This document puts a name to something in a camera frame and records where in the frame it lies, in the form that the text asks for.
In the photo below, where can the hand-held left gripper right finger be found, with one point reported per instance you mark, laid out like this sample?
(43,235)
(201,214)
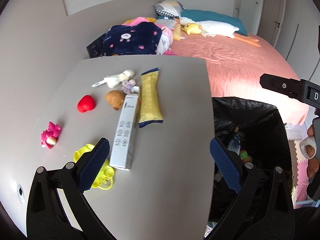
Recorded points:
(225,166)

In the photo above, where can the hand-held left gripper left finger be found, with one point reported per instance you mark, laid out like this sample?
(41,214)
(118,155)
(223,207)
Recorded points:
(96,166)

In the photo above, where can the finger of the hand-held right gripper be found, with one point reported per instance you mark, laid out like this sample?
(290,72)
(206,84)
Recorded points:
(277,85)

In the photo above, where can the yellow plastic toy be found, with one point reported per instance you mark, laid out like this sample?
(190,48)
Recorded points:
(106,177)

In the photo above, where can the bin with black bag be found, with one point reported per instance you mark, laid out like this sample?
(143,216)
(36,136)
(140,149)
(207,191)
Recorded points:
(250,115)

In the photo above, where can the long white cardboard box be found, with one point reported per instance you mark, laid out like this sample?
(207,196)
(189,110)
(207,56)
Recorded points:
(123,135)

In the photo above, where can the pink toy figure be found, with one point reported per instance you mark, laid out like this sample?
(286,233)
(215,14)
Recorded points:
(51,132)

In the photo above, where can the brown potato toy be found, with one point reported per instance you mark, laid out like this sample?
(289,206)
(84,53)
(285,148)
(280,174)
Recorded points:
(113,98)

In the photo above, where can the purple flower toy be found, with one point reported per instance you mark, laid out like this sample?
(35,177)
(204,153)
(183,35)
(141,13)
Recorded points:
(127,86)

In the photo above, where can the yellow snack packet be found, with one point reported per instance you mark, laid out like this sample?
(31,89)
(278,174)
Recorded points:
(150,97)

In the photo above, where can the person's right hand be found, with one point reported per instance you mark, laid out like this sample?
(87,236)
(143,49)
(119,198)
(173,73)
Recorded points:
(307,146)

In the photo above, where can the green and orange toy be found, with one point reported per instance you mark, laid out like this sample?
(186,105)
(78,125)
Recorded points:
(245,156)

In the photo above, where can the bed with pink sheet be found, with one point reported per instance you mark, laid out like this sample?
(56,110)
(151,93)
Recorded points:
(237,60)

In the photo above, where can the red heart toy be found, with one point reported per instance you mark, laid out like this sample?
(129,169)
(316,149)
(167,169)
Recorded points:
(86,103)

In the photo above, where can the pastel foam puzzle mat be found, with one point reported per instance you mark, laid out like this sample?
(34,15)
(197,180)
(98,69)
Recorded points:
(297,175)

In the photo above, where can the beige door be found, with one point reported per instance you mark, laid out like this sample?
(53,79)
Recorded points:
(272,5)

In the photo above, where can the round table grommet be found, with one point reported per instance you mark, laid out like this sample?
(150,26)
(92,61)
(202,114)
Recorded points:
(20,192)

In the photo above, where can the white goose plush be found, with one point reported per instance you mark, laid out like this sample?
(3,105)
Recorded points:
(215,27)

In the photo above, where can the white plush doll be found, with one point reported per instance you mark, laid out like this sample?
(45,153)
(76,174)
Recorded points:
(115,79)

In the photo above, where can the teal pillow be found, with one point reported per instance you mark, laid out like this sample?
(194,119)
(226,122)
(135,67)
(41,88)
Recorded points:
(212,16)

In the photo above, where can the yellow duck plush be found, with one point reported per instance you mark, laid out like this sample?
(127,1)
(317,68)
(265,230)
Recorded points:
(192,28)

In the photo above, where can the magenta cloth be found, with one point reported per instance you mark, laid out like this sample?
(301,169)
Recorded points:
(170,53)

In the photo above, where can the yellow long plush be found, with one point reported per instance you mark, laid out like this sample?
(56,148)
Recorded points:
(177,33)

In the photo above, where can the white patterned cloth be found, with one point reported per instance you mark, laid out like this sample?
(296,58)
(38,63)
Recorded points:
(163,41)

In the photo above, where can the grey dotted pillow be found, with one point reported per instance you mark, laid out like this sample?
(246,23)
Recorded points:
(168,23)

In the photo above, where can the patterned grey yellow pillow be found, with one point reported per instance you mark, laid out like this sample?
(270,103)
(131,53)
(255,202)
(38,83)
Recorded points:
(170,8)

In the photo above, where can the navy printed blanket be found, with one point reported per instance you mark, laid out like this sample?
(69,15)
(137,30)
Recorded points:
(132,38)

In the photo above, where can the pink cloth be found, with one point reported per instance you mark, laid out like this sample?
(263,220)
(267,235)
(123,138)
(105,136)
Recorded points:
(138,20)

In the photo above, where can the black wall panel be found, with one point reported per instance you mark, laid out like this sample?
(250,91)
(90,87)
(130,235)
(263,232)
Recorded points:
(95,47)

